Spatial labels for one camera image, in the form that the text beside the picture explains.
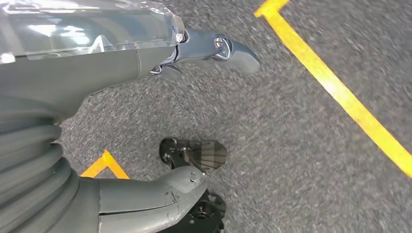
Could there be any black robot foot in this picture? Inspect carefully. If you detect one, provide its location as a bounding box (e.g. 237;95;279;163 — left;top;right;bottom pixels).
158;137;228;233

